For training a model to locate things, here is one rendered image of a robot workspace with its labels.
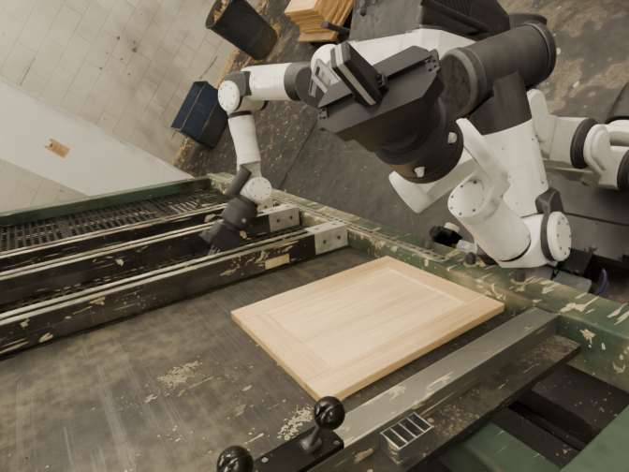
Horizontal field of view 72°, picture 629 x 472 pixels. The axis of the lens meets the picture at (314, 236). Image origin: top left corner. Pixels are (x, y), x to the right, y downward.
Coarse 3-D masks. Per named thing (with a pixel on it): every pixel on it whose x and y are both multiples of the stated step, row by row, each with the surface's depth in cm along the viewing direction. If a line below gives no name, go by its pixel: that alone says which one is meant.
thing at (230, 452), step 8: (232, 448) 44; (240, 448) 44; (224, 456) 44; (232, 456) 43; (240, 456) 43; (248, 456) 44; (216, 464) 44; (224, 464) 43; (232, 464) 43; (240, 464) 43; (248, 464) 44
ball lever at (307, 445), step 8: (320, 400) 50; (328, 400) 50; (336, 400) 50; (320, 408) 49; (328, 408) 49; (336, 408) 49; (320, 416) 49; (328, 416) 49; (336, 416) 49; (344, 416) 50; (320, 424) 49; (328, 424) 49; (336, 424) 49; (320, 432) 53; (304, 440) 57; (312, 440) 56; (320, 440) 58; (304, 448) 56; (312, 448) 57
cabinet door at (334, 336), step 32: (320, 288) 107; (352, 288) 107; (384, 288) 106; (416, 288) 105; (448, 288) 103; (256, 320) 95; (288, 320) 95; (320, 320) 94; (352, 320) 93; (384, 320) 92; (416, 320) 91; (448, 320) 90; (480, 320) 91; (288, 352) 83; (320, 352) 83; (352, 352) 82; (384, 352) 81; (416, 352) 81; (320, 384) 74; (352, 384) 73
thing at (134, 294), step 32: (224, 256) 119; (256, 256) 121; (96, 288) 103; (128, 288) 103; (160, 288) 107; (192, 288) 112; (0, 320) 93; (32, 320) 93; (64, 320) 97; (96, 320) 101; (0, 352) 91
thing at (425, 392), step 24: (528, 312) 87; (504, 336) 80; (528, 336) 80; (456, 360) 74; (480, 360) 74; (504, 360) 77; (408, 384) 69; (432, 384) 69; (456, 384) 70; (360, 408) 65; (384, 408) 64; (408, 408) 64; (432, 408) 68; (336, 432) 61; (360, 432) 60; (336, 456) 58; (360, 456) 60
